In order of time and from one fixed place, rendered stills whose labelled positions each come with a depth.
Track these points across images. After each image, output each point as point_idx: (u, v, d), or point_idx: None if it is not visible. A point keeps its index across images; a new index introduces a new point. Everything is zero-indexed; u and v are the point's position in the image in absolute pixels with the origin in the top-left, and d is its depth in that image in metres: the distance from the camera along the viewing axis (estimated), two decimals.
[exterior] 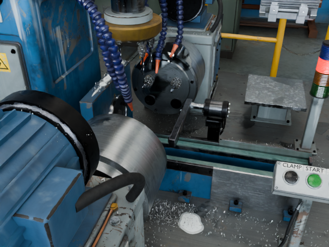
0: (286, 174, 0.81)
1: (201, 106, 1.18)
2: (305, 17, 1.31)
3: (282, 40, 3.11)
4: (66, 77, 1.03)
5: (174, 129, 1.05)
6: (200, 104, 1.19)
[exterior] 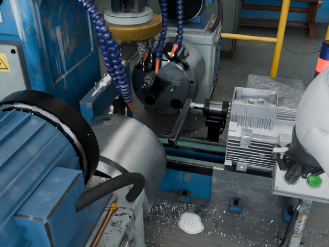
0: (286, 174, 0.81)
1: (201, 106, 1.18)
2: None
3: (282, 40, 3.11)
4: (66, 77, 1.03)
5: (174, 129, 1.05)
6: (200, 104, 1.19)
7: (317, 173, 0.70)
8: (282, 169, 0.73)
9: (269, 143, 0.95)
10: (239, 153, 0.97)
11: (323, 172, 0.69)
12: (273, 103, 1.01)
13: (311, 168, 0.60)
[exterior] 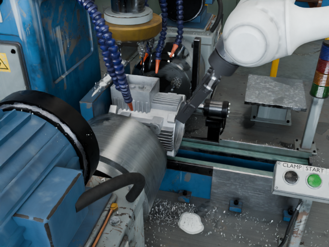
0: (286, 174, 0.81)
1: None
2: (167, 152, 1.11)
3: None
4: (66, 77, 1.03)
5: None
6: None
7: None
8: (197, 108, 0.94)
9: (144, 125, 1.02)
10: None
11: None
12: (155, 88, 1.08)
13: (234, 72, 0.89)
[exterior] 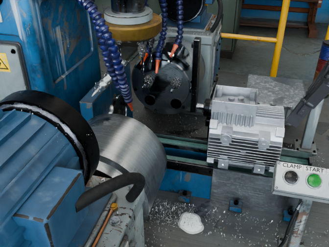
0: (286, 174, 0.81)
1: None
2: None
3: (282, 40, 3.11)
4: (66, 77, 1.03)
5: None
6: None
7: None
8: (315, 106, 0.79)
9: (248, 140, 0.96)
10: (220, 150, 0.98)
11: None
12: (254, 100, 1.02)
13: None
